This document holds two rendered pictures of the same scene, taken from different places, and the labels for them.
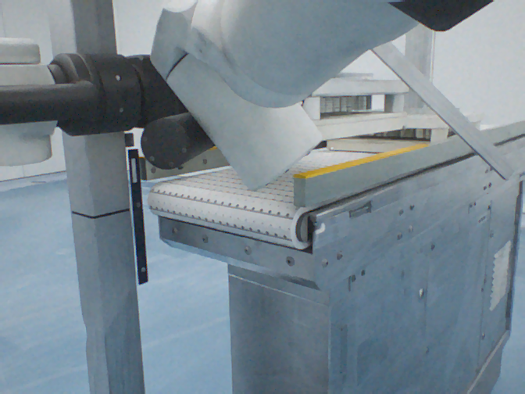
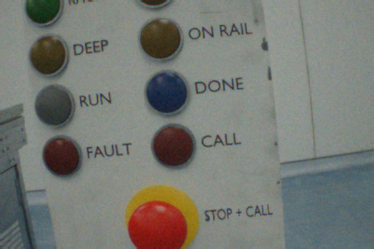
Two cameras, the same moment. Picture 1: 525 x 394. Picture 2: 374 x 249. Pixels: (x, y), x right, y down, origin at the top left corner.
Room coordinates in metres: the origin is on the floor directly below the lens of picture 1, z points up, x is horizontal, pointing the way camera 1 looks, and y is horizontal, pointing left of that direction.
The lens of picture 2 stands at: (-0.42, -0.31, 1.06)
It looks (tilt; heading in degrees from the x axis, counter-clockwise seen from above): 8 degrees down; 327
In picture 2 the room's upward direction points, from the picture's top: 7 degrees counter-clockwise
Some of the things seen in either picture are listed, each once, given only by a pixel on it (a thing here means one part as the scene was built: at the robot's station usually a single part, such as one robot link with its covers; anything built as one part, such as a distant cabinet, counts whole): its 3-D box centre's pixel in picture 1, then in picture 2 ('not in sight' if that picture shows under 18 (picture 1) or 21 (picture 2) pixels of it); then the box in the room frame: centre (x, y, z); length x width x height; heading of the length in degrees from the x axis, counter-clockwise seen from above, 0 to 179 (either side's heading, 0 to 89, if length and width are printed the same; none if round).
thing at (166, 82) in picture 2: not in sight; (166, 92); (-0.10, -0.51, 1.03); 0.03 x 0.01 x 0.03; 50
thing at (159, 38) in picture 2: not in sight; (159, 38); (-0.10, -0.51, 1.07); 0.03 x 0.01 x 0.03; 50
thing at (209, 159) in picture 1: (365, 133); not in sight; (1.16, -0.26, 0.91); 1.32 x 0.02 x 0.03; 140
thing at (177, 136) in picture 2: not in sight; (173, 146); (-0.10, -0.51, 0.99); 0.03 x 0.01 x 0.03; 50
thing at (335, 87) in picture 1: (291, 88); not in sight; (0.69, -0.04, 1.01); 0.25 x 0.24 x 0.02; 138
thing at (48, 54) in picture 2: not in sight; (48, 54); (-0.05, -0.45, 1.07); 0.03 x 0.01 x 0.03; 50
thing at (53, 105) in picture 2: not in sight; (53, 105); (-0.05, -0.45, 1.03); 0.03 x 0.01 x 0.03; 50
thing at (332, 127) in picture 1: (291, 122); not in sight; (0.69, -0.04, 0.97); 0.24 x 0.24 x 0.02; 48
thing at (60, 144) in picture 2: not in sight; (61, 156); (-0.05, -0.45, 0.99); 0.03 x 0.01 x 0.03; 50
